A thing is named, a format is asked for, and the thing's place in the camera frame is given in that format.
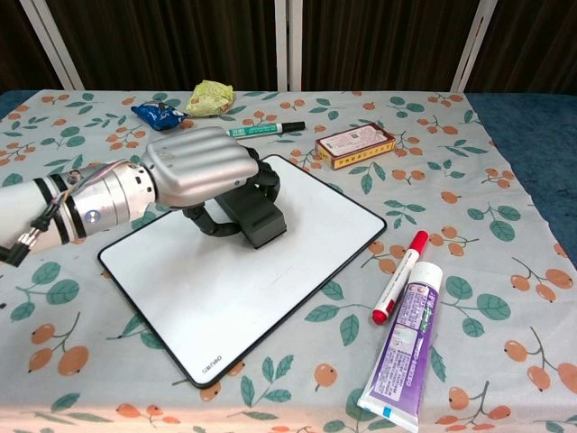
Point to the dark blue cloth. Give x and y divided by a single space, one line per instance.
532 149

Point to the white metal frame bar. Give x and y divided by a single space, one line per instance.
52 43
473 45
288 45

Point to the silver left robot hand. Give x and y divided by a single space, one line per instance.
203 169

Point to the crumpled yellow-green snack wrapper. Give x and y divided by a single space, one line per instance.
209 98

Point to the floral patterned tablecloth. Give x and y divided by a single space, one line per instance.
451 225

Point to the purple and white toothpaste tube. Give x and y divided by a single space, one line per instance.
405 343

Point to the blue snack packet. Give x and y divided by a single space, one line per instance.
158 115

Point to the red and white marker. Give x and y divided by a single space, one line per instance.
401 275

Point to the green marker with black cap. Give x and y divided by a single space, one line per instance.
266 129

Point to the white dry-erase board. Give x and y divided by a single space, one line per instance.
243 288

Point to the red and yellow medicine box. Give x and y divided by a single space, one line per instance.
356 145

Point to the dark grey whiteboard eraser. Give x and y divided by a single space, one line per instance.
257 212

